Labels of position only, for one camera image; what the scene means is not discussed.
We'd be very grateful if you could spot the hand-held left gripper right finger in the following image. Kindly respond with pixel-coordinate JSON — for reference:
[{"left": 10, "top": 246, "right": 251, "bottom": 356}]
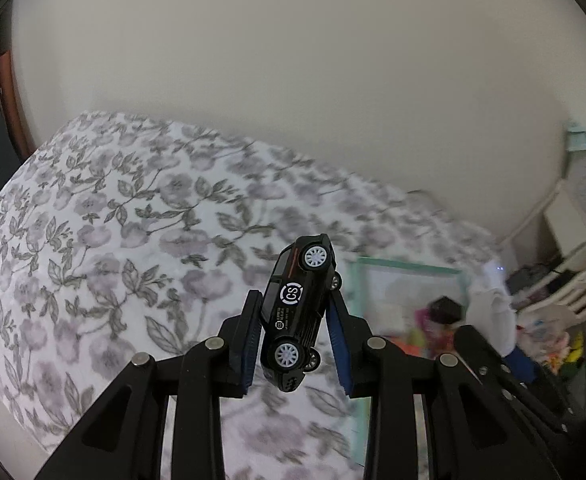
[{"left": 325, "top": 292, "right": 561, "bottom": 480}]

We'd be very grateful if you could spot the white wooden furniture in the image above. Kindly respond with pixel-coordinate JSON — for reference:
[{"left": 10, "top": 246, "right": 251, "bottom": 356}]
[{"left": 508, "top": 180, "right": 586, "bottom": 321}]

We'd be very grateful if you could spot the brown door frame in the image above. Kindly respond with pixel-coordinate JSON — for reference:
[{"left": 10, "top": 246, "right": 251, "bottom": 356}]
[{"left": 0, "top": 50, "right": 36, "bottom": 158}]

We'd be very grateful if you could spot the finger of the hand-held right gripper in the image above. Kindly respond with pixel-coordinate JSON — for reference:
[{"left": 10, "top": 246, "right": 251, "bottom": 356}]
[
  {"left": 453, "top": 324, "right": 571, "bottom": 433},
  {"left": 503, "top": 347, "right": 541, "bottom": 386}
]

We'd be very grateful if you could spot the black rectangular adapter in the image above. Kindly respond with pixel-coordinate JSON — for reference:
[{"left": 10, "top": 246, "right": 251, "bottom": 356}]
[{"left": 429, "top": 296, "right": 464, "bottom": 325}]

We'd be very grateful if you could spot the colourful toy pile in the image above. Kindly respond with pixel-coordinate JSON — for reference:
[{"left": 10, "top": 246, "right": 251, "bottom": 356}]
[{"left": 516, "top": 310, "right": 586, "bottom": 386}]

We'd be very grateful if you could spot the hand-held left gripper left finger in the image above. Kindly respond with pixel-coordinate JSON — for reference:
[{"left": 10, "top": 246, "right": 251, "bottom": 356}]
[{"left": 33, "top": 290, "right": 265, "bottom": 480}]

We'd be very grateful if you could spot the grey floral blanket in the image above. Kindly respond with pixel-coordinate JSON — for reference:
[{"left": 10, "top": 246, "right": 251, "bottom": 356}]
[{"left": 0, "top": 110, "right": 499, "bottom": 480}]

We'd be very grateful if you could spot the black power bank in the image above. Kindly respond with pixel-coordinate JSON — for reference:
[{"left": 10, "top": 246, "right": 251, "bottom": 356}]
[{"left": 506, "top": 262, "right": 549, "bottom": 286}]

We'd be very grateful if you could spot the black cable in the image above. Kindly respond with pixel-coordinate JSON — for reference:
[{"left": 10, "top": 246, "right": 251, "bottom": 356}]
[{"left": 548, "top": 235, "right": 586, "bottom": 276}]

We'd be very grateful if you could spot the teal paper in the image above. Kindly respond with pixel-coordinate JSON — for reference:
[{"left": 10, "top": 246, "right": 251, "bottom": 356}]
[{"left": 566, "top": 120, "right": 586, "bottom": 152}]

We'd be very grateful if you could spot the teal-rimmed white tray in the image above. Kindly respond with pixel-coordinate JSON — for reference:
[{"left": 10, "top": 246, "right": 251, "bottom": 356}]
[{"left": 350, "top": 256, "right": 469, "bottom": 471}]

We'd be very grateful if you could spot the black toy car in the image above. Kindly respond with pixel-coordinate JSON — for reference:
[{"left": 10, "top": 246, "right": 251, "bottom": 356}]
[{"left": 259, "top": 233, "right": 344, "bottom": 393}]

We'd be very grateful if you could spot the white power bank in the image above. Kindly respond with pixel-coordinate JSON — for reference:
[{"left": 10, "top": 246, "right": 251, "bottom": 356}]
[{"left": 466, "top": 259, "right": 521, "bottom": 356}]

